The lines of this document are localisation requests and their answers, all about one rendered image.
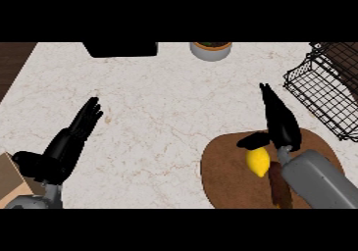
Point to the yellow lemon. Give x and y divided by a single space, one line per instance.
258 161

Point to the brown wooden cutting board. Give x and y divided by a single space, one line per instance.
234 176

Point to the grey plant pot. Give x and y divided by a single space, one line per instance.
211 50

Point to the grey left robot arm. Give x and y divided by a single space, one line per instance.
39 200

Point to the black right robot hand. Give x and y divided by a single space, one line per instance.
282 124

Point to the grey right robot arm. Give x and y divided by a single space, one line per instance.
322 183

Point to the black box appliance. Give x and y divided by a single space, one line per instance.
121 49

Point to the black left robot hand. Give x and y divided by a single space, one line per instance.
60 150

